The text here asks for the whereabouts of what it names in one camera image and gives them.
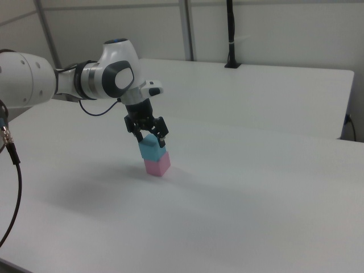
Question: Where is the black cable with metal plug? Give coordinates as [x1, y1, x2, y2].
[0, 125, 23, 248]

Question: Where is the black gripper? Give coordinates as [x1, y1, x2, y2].
[124, 99, 170, 148]

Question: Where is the black cable with blue plug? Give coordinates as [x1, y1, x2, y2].
[344, 113, 357, 141]

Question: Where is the black pole with cables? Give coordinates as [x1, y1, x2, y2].
[224, 0, 243, 69]

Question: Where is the grey partition post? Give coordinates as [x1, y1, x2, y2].
[179, 0, 196, 61]

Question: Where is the blue foam cube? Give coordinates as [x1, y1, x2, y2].
[138, 134, 167, 162]

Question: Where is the pink foam cube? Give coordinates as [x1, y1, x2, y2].
[143, 151, 172, 177]

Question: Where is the thin dark arm cable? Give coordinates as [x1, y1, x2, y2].
[78, 98, 121, 117]

